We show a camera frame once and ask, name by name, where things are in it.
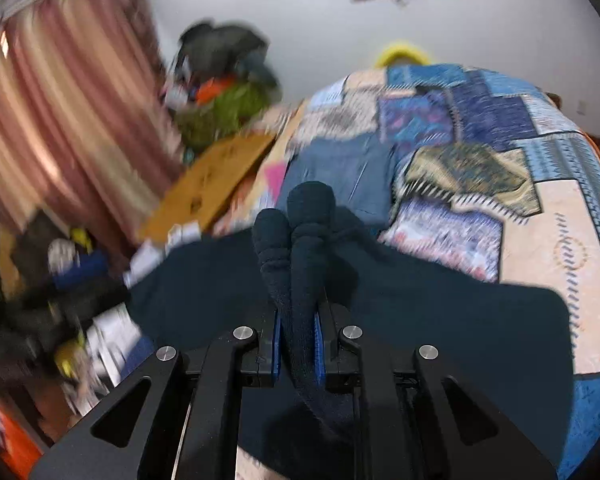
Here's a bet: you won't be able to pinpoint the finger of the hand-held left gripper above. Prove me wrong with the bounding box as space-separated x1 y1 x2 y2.
52 252 112 283

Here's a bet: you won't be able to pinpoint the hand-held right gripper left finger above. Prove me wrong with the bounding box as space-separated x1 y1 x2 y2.
27 310 286 480

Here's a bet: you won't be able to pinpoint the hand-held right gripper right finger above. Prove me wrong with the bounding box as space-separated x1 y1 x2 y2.
312 305 561 480

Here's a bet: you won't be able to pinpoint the dark navy pants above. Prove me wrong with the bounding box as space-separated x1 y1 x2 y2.
125 180 577 480

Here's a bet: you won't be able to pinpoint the white patterned cloth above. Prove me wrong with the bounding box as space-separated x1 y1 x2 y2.
122 224 202 287

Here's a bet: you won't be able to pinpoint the orange plastic item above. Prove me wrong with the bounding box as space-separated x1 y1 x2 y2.
0 425 43 480

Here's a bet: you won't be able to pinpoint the wooden lap desk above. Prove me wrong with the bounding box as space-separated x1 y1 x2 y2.
139 132 277 242

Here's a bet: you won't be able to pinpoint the pink striped curtain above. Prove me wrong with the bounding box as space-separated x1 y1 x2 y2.
0 0 183 266

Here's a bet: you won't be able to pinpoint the pink cloth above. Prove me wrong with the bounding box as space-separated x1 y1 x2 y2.
264 162 288 196

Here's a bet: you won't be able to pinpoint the blue denim jeans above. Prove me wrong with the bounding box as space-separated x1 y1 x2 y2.
279 135 402 223

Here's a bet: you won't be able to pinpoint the green fabric storage bag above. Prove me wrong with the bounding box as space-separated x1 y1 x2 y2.
174 80 281 157

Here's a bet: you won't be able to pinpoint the orange box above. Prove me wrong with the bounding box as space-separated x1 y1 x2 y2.
196 77 237 102

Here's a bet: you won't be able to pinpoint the patchwork bedspread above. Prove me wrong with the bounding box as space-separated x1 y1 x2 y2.
215 62 600 480

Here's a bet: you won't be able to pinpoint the pile of dark clothes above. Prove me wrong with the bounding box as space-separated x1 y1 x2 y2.
174 20 282 93

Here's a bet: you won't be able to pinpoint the yellow foam tube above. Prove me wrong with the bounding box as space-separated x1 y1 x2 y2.
374 41 432 69

